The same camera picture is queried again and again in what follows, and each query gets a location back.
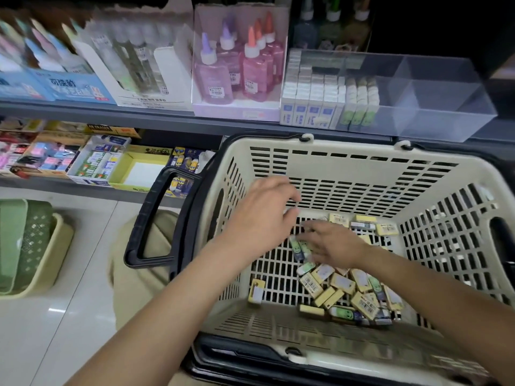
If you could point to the person's left forearm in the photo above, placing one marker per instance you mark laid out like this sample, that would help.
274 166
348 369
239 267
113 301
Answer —
153 333

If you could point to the pink stationery packets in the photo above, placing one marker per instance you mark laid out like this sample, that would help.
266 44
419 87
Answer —
40 156

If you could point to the pile of erasers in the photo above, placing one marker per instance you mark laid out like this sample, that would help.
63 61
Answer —
346 289

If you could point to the pink glue display box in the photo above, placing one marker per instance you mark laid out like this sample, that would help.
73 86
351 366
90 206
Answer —
233 108

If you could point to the person's left hand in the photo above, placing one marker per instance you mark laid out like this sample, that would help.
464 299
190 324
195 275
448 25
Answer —
261 217

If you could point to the white glue display box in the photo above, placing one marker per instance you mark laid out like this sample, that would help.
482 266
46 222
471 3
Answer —
173 76

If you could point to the yellow plastic basket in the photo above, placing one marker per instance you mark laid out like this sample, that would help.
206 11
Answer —
60 253

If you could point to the rows of white erasers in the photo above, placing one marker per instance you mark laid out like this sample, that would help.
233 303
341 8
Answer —
310 100

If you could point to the person's right forearm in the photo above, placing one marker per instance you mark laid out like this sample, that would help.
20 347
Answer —
442 313

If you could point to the row of clear glue bottles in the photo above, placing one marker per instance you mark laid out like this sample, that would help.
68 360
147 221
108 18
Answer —
129 60

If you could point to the green plastic basket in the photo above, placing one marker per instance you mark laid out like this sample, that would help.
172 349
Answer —
20 245

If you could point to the pink glue bottle orange cap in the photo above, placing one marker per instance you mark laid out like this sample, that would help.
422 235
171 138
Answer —
257 76
270 56
277 40

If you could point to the pink glue bottle purple cap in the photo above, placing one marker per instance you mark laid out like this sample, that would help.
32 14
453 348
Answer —
231 60
213 80

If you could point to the dark blue yellow packets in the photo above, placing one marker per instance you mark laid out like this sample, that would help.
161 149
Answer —
185 169

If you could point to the yellow empty display box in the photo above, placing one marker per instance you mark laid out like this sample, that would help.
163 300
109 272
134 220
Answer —
141 173

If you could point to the row of white green erasers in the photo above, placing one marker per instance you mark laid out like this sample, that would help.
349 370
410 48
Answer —
360 104

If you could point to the clear plastic divider tray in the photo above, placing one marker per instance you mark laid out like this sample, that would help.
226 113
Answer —
434 100

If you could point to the white eraser display box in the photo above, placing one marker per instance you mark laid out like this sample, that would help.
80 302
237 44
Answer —
96 163

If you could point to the beige shopping basket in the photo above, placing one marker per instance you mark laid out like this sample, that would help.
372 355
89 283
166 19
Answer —
338 169

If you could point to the grey store shelves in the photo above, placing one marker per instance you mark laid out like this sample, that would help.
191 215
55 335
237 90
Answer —
161 118

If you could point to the person's right hand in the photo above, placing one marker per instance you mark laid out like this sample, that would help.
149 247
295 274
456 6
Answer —
334 243

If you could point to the translucent glue bottle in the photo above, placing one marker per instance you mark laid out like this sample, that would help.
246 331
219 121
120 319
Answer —
358 29
331 29
306 29

